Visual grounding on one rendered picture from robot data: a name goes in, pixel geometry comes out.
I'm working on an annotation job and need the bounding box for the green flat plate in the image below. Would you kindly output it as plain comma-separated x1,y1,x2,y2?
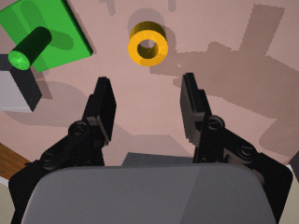
0,0,93,72

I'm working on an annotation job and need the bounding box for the yellow round nut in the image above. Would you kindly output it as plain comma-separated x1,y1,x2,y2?
128,21,168,66

